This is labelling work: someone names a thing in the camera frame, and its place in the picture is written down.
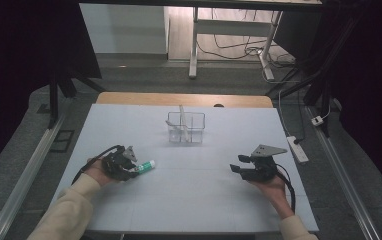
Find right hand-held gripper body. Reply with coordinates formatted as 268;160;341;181
244;143;289;183

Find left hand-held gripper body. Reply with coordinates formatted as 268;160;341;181
102;145;139;182

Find green glue stick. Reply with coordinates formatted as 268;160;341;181
134;159;156;175

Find clear plastic organizer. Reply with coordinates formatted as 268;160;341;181
166;111;207;145

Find person's left hand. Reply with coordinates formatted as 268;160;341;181
83;158;121;188

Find person's right hand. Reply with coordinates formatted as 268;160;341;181
250;173;295;220

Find white power strip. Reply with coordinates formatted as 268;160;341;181
286;135;310;164

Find wooden table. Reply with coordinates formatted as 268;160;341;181
96;92;274;109

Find black metal stand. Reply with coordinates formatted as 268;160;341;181
47;64;107;129
265;13;363;138

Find white cabinet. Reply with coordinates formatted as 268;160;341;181
78;3;170;55

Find dark curtain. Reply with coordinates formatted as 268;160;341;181
0;0;102;181
322;0;382;208

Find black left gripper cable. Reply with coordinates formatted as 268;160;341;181
71;144;125;185

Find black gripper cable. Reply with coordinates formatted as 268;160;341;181
71;144;125;185
274;163;297;214

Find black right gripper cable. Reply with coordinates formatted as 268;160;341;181
274;163;297;214

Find aluminium rail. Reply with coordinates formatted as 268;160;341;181
307;106;382;240
0;113;67;240

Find black floor cables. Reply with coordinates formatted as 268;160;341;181
197;9;297;68

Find white metal desk frame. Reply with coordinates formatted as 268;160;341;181
188;5;285;82

